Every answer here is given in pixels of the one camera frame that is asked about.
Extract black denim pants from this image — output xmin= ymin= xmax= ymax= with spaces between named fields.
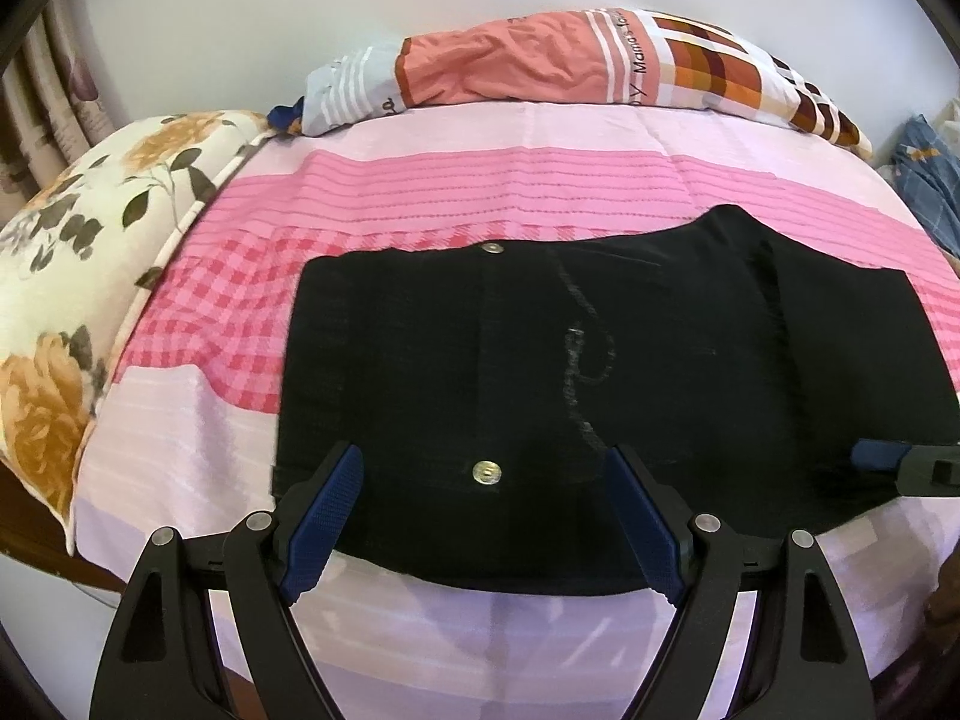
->
xmin=274 ymin=205 xmax=958 ymax=595

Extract pink checked bed sheet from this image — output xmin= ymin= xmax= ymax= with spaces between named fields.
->
xmin=76 ymin=103 xmax=958 ymax=718

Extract blue plaid cloth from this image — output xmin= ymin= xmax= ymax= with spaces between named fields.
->
xmin=892 ymin=115 xmax=960 ymax=257

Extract floral cream quilt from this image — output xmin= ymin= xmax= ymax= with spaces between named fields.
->
xmin=2 ymin=109 xmax=274 ymax=546

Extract orange plaid pillow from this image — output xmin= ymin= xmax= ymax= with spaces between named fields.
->
xmin=301 ymin=8 xmax=872 ymax=160

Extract small blue object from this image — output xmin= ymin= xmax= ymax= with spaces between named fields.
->
xmin=267 ymin=98 xmax=304 ymax=135

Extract beige curtain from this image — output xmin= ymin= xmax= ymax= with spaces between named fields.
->
xmin=2 ymin=0 xmax=116 ymax=220

